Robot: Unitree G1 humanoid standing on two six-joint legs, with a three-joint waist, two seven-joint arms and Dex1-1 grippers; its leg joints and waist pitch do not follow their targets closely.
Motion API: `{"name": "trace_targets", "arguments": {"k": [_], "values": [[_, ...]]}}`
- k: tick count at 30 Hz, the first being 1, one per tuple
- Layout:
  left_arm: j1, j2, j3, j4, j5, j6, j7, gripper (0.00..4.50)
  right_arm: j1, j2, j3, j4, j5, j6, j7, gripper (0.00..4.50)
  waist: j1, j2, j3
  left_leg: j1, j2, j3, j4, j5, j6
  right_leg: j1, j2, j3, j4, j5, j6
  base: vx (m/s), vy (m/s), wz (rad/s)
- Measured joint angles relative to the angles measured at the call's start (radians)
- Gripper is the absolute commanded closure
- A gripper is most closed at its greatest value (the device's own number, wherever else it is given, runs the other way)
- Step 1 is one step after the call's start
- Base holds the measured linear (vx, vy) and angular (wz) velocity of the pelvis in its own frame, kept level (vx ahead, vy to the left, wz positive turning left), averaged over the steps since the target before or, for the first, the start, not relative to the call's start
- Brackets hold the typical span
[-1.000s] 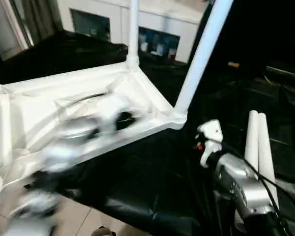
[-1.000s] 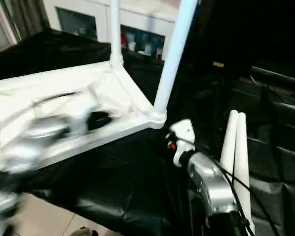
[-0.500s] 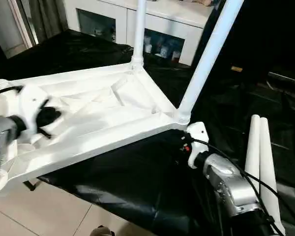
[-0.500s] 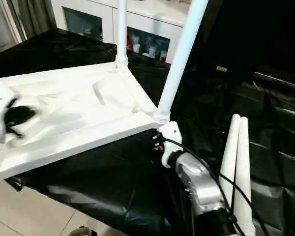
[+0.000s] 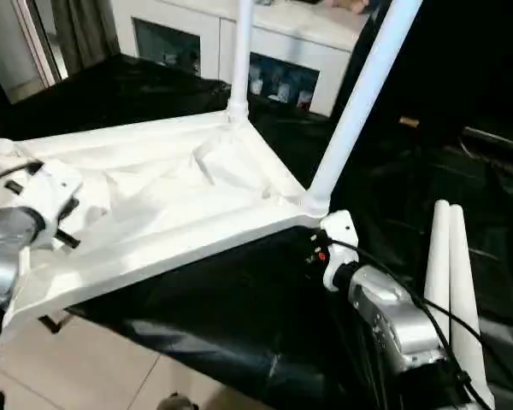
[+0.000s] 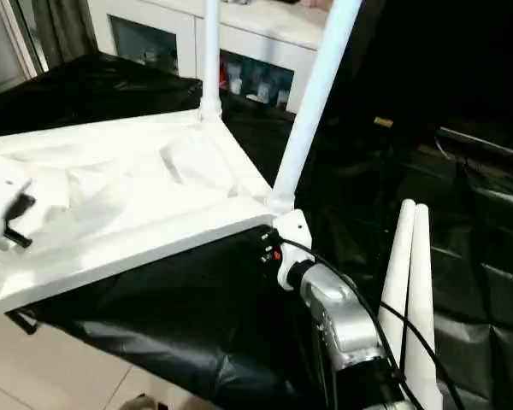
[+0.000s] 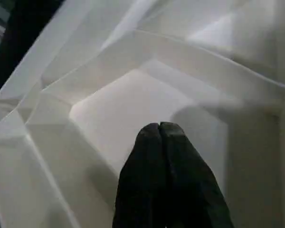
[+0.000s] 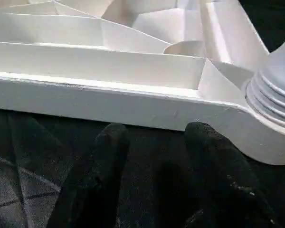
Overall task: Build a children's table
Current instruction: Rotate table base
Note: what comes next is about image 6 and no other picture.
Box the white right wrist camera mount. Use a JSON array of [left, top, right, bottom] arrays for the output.
[[272, 208, 316, 292]]

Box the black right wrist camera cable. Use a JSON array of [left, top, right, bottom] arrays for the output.
[[280, 237, 468, 410]]

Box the long dark metal rod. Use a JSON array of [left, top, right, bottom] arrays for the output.
[[437, 126, 513, 160]]

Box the grey curtain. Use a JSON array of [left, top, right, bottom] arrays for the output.
[[31, 0, 100, 73]]

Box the white plastic table leg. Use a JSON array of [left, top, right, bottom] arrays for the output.
[[403, 203, 445, 410], [263, 0, 365, 215], [377, 198, 416, 348], [198, 0, 223, 124]]

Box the grey robot foot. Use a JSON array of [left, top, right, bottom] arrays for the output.
[[121, 394, 160, 410]]

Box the white cabinet with glass doors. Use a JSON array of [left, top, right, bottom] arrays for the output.
[[87, 0, 327, 113]]

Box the black table mat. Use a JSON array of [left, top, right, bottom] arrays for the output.
[[0, 53, 513, 410]]

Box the white plastic table top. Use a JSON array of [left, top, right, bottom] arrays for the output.
[[0, 108, 278, 318]]

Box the black work table leg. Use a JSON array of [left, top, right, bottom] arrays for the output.
[[5, 308, 40, 336]]

